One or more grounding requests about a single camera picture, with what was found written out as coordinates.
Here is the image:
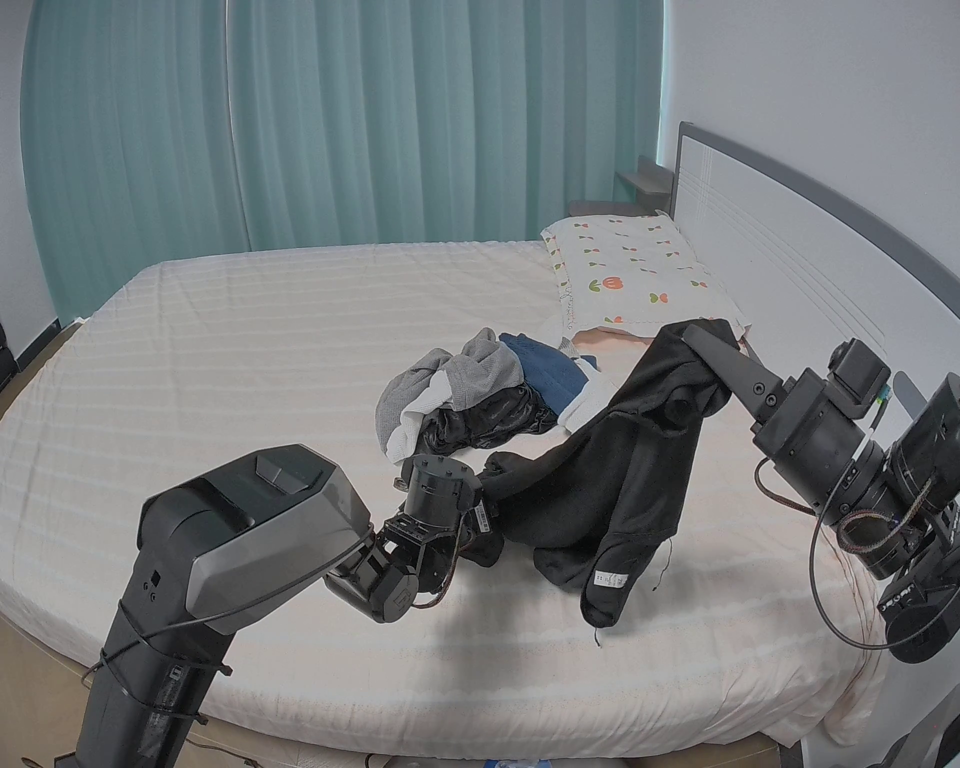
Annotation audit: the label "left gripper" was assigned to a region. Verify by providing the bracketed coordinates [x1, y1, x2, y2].
[459, 498, 505, 565]

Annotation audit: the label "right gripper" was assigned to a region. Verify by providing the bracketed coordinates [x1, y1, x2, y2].
[686, 322, 897, 530]

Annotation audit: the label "black shorts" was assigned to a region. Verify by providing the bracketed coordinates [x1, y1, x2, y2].
[468, 318, 745, 648]

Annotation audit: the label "pile of clothes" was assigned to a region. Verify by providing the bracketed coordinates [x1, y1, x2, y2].
[373, 327, 624, 462]

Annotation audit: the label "white printed pillow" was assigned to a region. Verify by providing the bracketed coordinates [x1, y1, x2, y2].
[540, 212, 753, 354]

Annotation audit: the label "dark brown bedside table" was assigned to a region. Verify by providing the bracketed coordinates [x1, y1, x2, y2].
[567, 156, 676, 220]

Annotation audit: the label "bed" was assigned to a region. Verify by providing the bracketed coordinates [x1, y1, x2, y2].
[0, 120, 960, 768]

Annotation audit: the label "blue-green curtain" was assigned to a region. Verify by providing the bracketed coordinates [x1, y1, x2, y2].
[21, 0, 252, 327]
[225, 0, 671, 249]

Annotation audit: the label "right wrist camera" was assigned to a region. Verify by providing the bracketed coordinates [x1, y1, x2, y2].
[827, 339, 895, 423]

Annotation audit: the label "black cable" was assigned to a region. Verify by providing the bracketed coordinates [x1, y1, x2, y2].
[810, 450, 912, 650]

